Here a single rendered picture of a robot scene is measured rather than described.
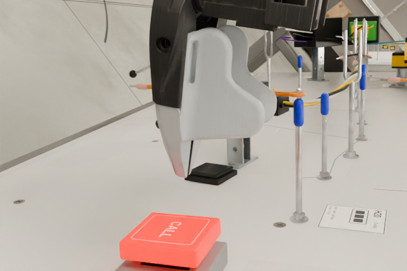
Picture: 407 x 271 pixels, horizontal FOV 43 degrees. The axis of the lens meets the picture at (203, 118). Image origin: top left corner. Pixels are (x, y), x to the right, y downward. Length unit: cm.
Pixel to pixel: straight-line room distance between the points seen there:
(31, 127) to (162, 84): 193
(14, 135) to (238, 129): 185
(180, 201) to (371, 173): 20
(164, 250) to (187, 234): 2
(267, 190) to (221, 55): 25
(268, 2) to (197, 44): 5
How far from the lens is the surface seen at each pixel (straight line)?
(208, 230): 33
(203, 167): 54
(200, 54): 28
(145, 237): 33
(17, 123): 216
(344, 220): 44
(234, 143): 57
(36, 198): 53
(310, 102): 54
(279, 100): 54
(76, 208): 48
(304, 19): 25
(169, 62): 27
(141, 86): 48
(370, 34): 123
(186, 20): 27
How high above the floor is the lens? 129
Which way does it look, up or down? 22 degrees down
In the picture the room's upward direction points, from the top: 51 degrees clockwise
